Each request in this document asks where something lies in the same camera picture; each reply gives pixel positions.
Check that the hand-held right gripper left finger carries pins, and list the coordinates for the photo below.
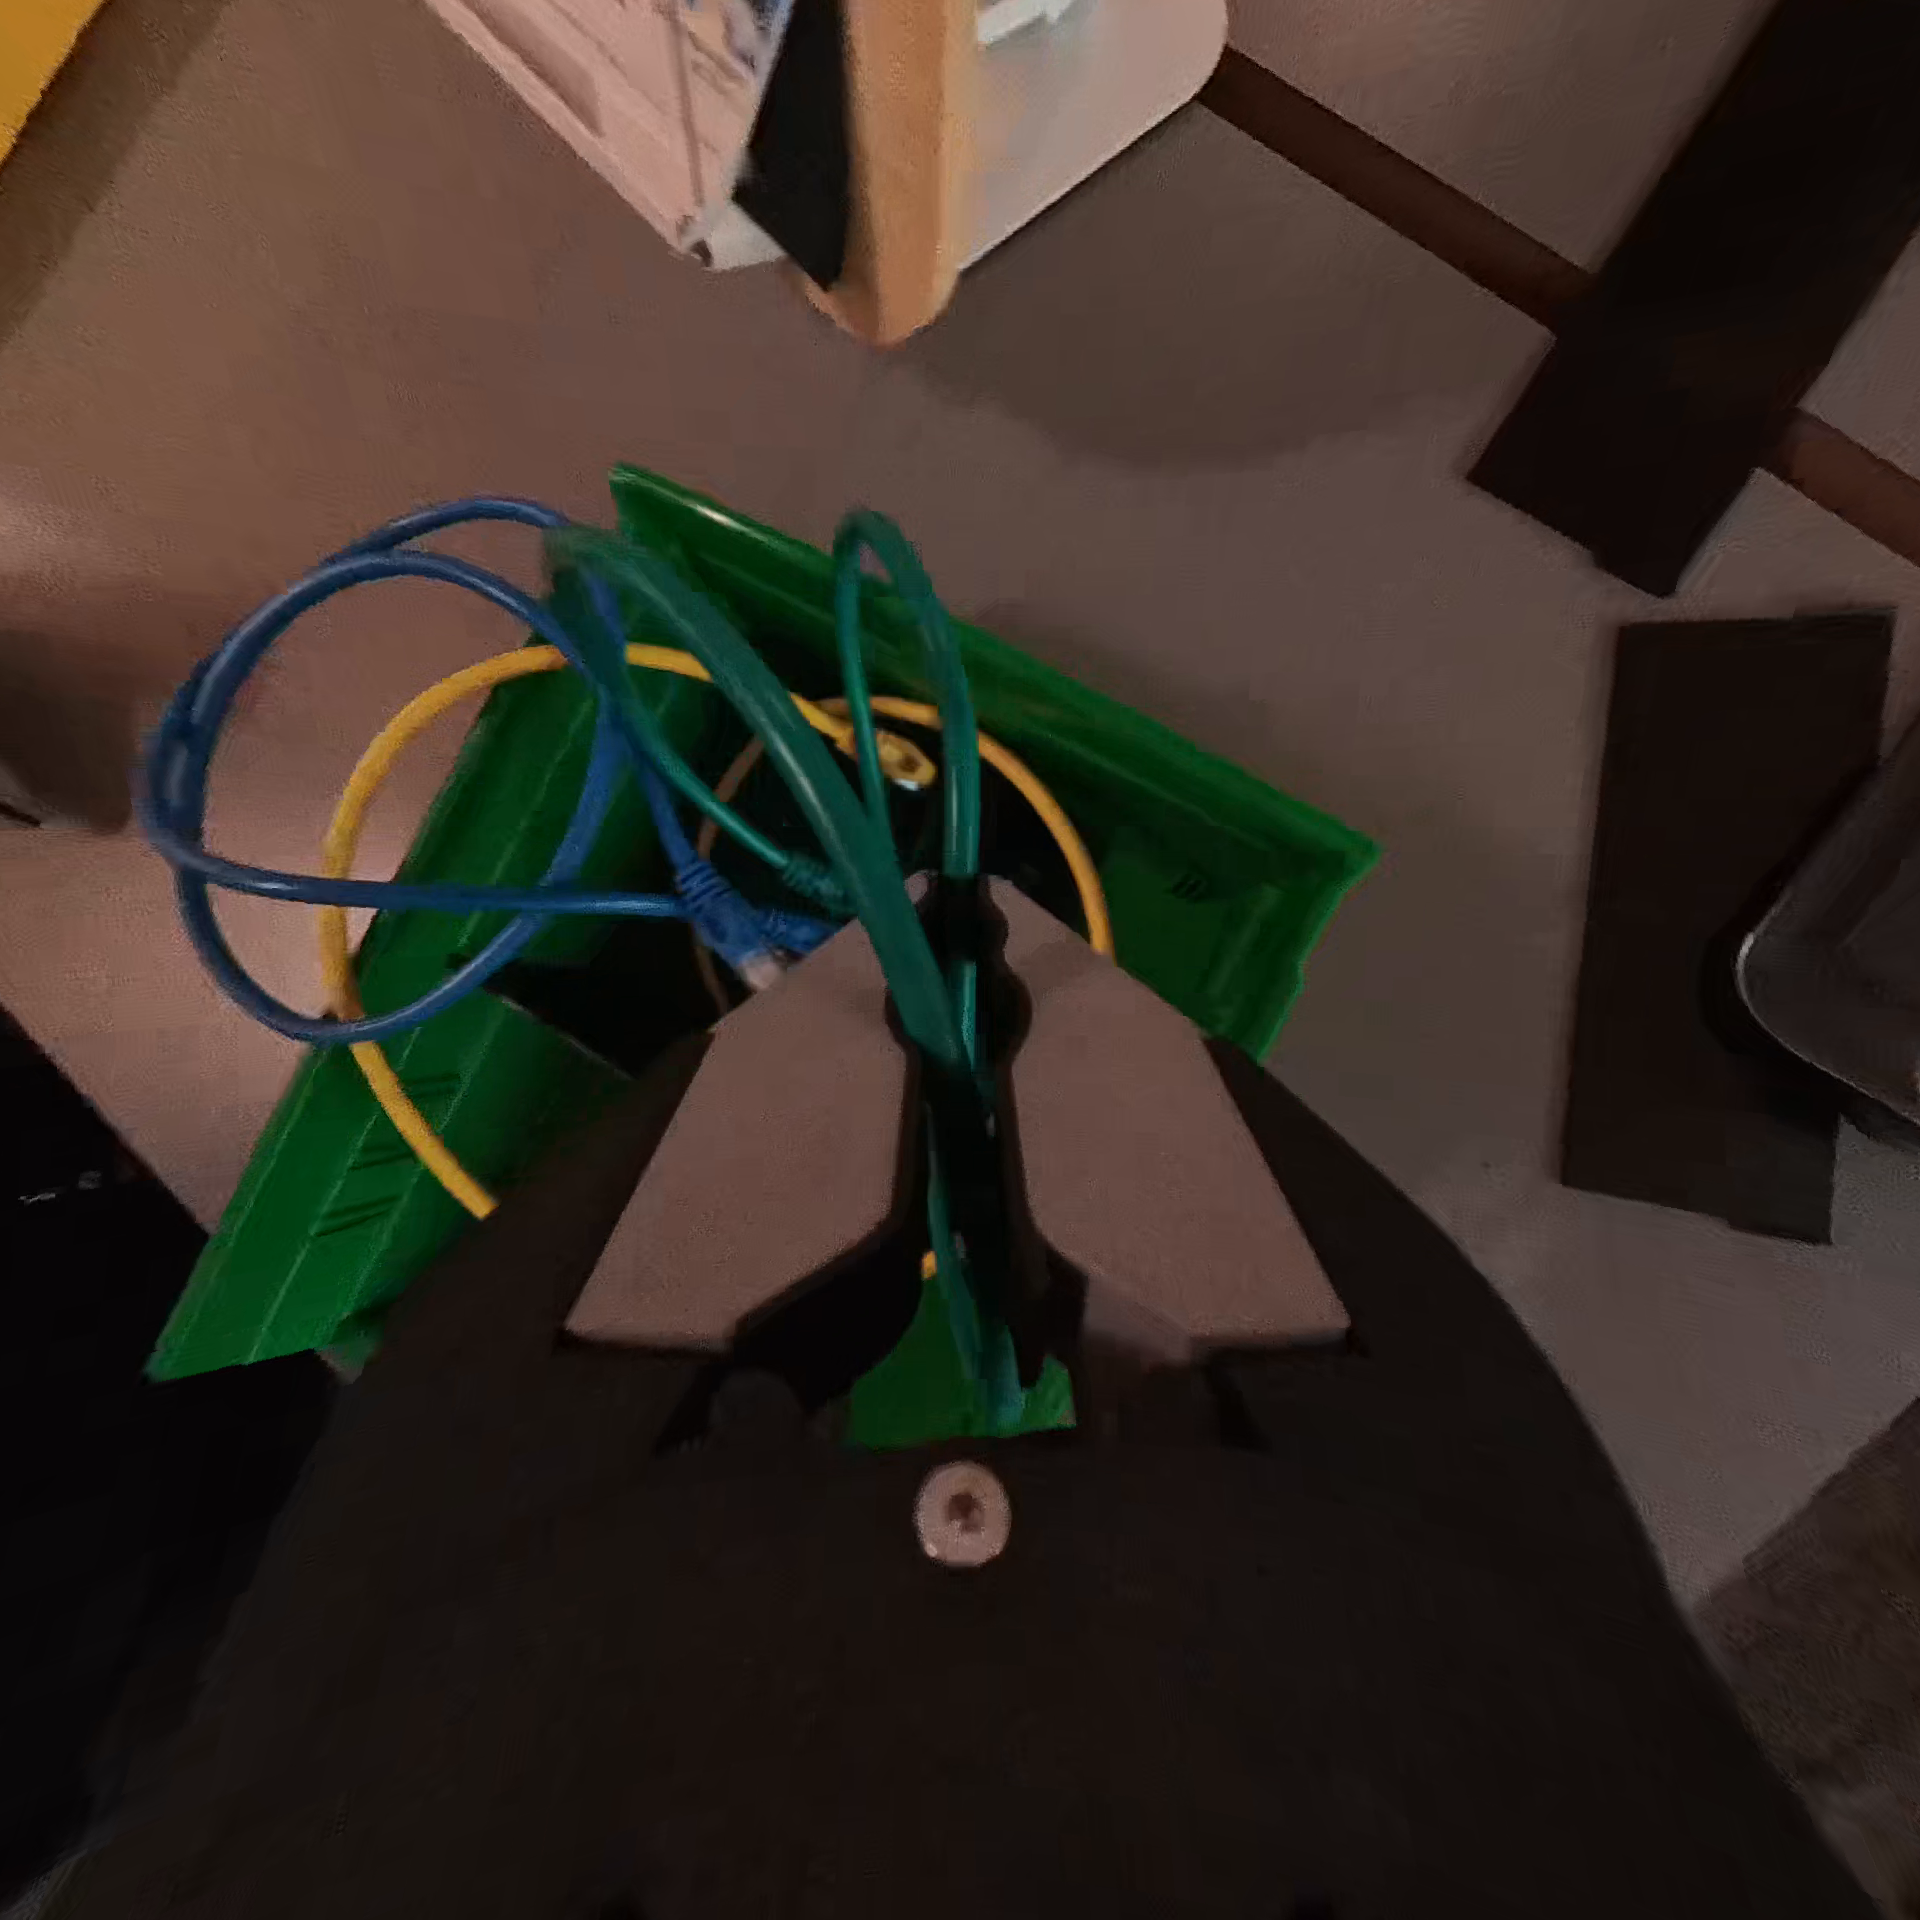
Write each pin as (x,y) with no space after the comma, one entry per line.
(747,1168)

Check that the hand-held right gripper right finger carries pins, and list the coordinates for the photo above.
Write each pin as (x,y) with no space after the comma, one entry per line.
(1170,1187)

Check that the green plastic bin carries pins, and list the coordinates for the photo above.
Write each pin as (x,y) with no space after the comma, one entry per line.
(301,1231)

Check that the yellow plastic bin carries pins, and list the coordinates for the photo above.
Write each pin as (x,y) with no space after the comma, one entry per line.
(31,56)

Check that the printed instruction poster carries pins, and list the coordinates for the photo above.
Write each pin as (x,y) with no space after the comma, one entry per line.
(596,92)

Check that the white stand base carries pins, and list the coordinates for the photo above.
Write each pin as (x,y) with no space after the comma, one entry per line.
(1108,92)

